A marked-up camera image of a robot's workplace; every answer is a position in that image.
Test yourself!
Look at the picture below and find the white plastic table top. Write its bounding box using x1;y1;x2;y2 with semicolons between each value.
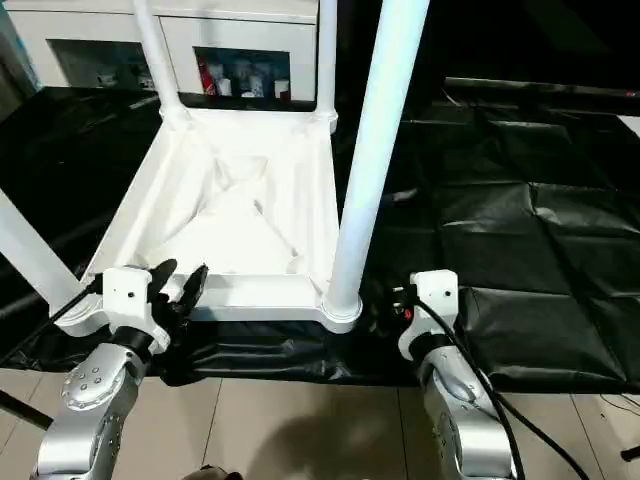
52;105;363;336

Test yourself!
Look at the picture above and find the black table mat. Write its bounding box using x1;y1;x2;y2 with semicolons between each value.
0;85;640;393

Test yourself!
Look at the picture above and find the white glass-door cabinet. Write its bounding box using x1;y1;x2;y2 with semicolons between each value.
0;0;321;101

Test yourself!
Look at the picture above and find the long black bar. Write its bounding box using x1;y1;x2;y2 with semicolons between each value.
445;78;640;101

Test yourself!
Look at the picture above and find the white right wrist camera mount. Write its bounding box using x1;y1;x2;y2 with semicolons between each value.
398;270;461;363

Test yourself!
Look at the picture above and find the black metal table frame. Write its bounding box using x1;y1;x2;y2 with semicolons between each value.
0;390;46;429

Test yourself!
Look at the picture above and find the black floor cable bundle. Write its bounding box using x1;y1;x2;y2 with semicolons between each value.
590;392;640;463

